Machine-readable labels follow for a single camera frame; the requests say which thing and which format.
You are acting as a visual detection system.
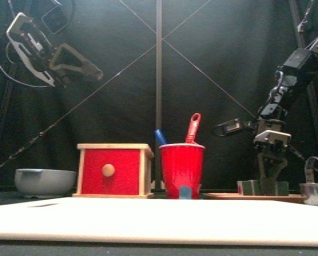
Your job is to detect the dark green toy sushi roll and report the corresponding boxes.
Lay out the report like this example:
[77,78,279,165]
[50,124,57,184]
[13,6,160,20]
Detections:
[236,179,291,197]

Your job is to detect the white cutting board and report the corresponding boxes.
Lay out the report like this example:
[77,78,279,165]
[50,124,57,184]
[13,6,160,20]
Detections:
[0,196,318,248]

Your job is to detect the small clear plastic container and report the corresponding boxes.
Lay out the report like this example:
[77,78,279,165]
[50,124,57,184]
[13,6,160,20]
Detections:
[297,155,318,207]

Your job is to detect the red plastic cup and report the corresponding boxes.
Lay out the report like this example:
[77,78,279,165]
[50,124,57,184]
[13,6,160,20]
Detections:
[157,142,207,200]

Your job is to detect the blue tape strip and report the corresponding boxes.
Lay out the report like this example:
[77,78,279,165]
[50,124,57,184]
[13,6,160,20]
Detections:
[177,185,192,200]

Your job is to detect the pale grey-blue bowl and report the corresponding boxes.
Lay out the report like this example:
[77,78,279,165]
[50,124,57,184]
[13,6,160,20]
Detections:
[13,168,77,198]

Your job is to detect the wooden box with red drawer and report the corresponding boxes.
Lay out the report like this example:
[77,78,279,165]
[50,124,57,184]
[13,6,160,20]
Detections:
[72,143,154,199]

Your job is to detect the thin diagonal brace wire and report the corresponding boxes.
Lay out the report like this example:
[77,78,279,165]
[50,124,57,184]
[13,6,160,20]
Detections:
[117,0,257,119]
[0,0,213,177]

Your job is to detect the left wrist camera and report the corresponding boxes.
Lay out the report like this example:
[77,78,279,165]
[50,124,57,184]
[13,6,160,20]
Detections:
[40,0,76,35]

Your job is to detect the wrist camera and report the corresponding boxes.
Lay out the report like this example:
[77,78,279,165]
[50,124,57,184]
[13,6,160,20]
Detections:
[211,118,244,138]
[40,0,76,35]

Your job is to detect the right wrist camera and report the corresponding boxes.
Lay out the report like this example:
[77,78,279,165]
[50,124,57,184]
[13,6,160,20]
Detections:
[211,118,244,138]

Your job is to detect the thin white cable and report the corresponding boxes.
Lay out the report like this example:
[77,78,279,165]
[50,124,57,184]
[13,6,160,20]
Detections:
[0,59,50,89]

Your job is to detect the thin metal frame pole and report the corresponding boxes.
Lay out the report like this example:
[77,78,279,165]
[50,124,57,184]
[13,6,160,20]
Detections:
[154,0,164,192]

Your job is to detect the red utensil handle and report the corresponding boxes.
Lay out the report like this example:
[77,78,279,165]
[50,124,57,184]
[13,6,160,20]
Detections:
[184,112,203,145]

